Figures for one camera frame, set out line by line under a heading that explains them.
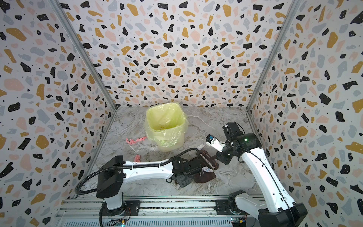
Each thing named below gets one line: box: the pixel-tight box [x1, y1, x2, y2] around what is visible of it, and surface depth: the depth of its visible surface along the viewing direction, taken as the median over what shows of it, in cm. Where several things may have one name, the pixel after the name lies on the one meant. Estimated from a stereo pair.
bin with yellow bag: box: [145, 102, 189, 153], surface depth 83 cm
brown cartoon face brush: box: [198, 149, 220, 171], surface depth 82 cm
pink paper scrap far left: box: [125, 137, 138, 145], surface depth 101 cm
